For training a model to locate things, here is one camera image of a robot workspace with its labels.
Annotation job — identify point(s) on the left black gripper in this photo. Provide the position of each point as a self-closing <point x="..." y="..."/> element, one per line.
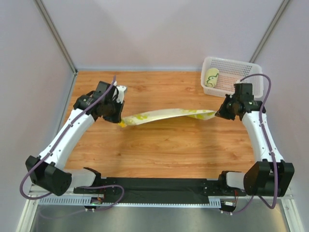
<point x="116" y="112"/>

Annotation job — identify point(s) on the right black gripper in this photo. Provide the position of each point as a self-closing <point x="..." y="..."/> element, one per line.
<point x="223" y="110"/>

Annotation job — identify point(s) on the green patterned towel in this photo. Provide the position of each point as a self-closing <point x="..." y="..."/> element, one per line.
<point x="211" y="77"/>

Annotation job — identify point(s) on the yellow green towel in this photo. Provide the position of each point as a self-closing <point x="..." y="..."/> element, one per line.
<point x="156" y="115"/>

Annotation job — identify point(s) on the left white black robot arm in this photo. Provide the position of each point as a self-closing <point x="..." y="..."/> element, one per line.
<point x="47" y="170"/>

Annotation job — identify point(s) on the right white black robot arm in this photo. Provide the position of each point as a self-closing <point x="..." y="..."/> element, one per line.
<point x="270" y="175"/>

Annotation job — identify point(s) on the white perforated plastic basket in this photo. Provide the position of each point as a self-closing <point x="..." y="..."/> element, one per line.
<point x="229" y="72"/>

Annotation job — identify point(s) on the black cloth strip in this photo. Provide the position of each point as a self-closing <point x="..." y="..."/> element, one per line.
<point x="162" y="190"/>

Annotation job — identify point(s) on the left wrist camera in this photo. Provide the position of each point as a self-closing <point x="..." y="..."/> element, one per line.
<point x="119" y="93"/>

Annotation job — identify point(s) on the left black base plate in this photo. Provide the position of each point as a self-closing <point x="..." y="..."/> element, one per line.
<point x="99" y="183"/>

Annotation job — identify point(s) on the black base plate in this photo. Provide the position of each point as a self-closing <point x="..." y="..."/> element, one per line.
<point x="99" y="183"/>
<point x="220" y="188"/>

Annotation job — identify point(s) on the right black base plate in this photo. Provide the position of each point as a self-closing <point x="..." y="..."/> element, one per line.
<point x="220" y="188"/>

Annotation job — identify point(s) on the right aluminium frame post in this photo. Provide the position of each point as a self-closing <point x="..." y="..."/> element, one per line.
<point x="271" y="27"/>

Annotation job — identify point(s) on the aluminium frame post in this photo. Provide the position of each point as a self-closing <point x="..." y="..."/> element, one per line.
<point x="50" y="24"/>
<point x="271" y="27"/>

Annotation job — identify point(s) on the left aluminium frame post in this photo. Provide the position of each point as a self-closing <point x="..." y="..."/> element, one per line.
<point x="50" y="24"/>

